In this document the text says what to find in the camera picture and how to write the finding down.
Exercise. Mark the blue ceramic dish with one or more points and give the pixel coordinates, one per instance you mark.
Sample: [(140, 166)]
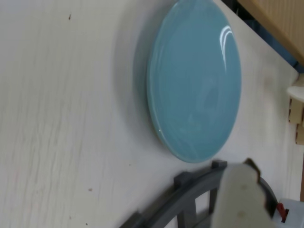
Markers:
[(194, 83)]

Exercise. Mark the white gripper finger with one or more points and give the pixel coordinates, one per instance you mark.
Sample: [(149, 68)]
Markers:
[(237, 202)]

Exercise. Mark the wooden board furniture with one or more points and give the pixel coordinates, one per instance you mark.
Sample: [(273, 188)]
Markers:
[(280, 23)]

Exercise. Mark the grey circular toy track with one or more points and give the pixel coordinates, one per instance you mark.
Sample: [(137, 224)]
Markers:
[(181, 180)]

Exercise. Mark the cream white object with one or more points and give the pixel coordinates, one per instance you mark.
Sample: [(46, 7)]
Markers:
[(298, 107)]

